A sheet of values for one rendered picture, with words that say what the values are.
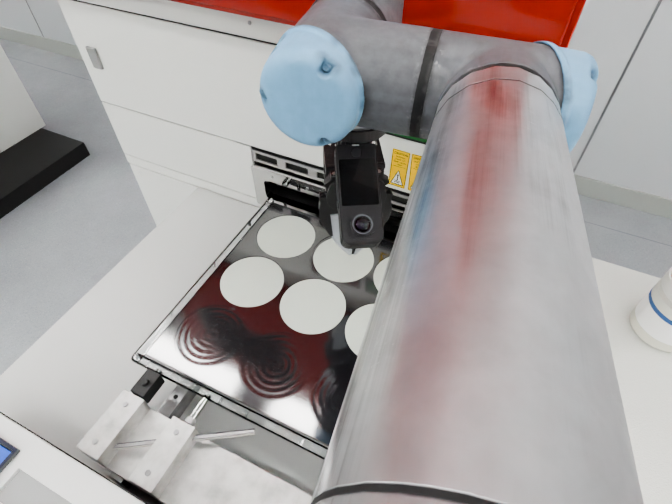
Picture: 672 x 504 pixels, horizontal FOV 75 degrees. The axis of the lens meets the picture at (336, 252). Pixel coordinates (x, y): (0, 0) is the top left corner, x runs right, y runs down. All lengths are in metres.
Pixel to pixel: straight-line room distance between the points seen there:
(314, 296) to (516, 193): 0.54
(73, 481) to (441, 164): 0.49
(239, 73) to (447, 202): 0.63
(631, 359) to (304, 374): 0.41
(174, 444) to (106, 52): 0.69
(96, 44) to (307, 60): 0.71
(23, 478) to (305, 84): 0.49
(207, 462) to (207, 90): 0.58
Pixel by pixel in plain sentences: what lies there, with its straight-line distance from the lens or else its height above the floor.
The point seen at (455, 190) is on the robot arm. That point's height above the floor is 1.34.
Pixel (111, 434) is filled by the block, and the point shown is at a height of 0.91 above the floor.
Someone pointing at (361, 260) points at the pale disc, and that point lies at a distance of 0.72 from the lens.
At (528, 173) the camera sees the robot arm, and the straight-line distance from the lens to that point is 0.18.
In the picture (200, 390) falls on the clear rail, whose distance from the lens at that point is 0.62.
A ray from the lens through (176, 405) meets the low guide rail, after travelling 0.68.
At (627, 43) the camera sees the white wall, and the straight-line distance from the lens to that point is 2.17.
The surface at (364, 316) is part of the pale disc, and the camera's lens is 0.66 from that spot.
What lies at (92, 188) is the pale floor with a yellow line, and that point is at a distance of 2.55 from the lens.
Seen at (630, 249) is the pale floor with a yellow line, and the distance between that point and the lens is 2.34.
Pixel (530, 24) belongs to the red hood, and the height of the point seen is 1.27.
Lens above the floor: 1.45
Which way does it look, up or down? 49 degrees down
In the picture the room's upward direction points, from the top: straight up
